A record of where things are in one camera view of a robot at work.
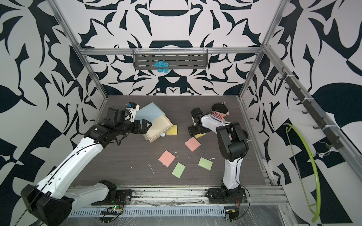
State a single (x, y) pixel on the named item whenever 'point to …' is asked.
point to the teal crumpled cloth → (162, 66)
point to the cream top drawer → (159, 127)
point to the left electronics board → (110, 213)
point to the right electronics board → (231, 214)
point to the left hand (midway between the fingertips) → (143, 120)
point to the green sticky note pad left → (178, 170)
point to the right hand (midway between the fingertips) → (199, 129)
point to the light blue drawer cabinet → (150, 112)
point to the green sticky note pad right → (205, 163)
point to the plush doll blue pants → (220, 110)
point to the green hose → (318, 190)
